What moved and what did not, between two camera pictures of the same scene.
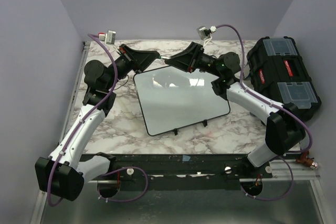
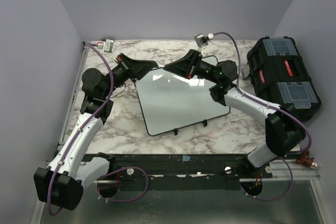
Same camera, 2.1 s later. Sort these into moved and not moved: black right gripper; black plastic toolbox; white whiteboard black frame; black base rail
Moved: black right gripper
Not moved: white whiteboard black frame; black base rail; black plastic toolbox
